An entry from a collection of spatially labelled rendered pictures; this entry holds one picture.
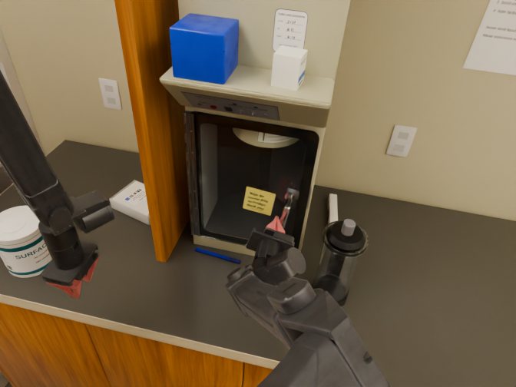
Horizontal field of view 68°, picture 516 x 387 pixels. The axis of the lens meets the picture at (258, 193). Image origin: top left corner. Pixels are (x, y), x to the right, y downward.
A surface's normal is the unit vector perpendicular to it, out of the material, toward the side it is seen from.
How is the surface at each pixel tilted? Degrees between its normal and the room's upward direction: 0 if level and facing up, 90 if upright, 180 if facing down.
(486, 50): 90
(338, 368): 40
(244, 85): 0
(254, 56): 90
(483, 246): 0
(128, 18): 90
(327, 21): 90
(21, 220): 0
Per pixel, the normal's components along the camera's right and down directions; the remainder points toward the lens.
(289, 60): -0.33, 0.58
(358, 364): 0.35, -0.21
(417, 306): 0.06, -0.77
